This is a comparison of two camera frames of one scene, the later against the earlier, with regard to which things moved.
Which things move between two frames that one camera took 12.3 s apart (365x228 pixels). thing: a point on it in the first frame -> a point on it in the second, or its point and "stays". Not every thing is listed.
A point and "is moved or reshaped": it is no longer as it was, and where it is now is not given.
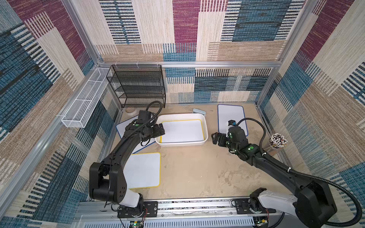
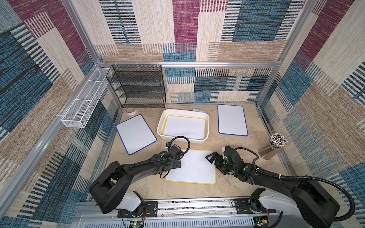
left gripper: x=156 y=127 -> x=178 y=165
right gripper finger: x=214 y=137 -> x=213 y=156
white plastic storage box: x=182 y=128 is moved or reshaped
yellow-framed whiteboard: x=143 y=170 -> x=195 y=169
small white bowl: x=131 y=110 stays
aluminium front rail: x=211 y=210 stays
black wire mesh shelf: x=138 y=85 stays
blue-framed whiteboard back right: x=227 y=112 stays
